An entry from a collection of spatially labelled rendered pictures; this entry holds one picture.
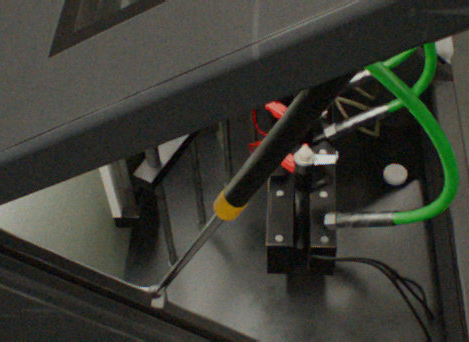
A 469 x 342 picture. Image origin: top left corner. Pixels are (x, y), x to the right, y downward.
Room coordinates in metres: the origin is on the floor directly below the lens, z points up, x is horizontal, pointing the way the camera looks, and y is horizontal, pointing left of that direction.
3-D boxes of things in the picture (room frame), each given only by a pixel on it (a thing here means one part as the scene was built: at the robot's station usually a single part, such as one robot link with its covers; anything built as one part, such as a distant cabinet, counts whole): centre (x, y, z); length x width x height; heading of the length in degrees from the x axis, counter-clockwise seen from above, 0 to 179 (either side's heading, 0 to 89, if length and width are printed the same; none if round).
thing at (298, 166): (0.62, -0.10, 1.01); 0.05 x 0.03 x 0.21; 84
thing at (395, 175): (0.79, -0.28, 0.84); 0.04 x 0.04 x 0.01
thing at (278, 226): (0.74, -0.11, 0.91); 0.34 x 0.10 x 0.15; 174
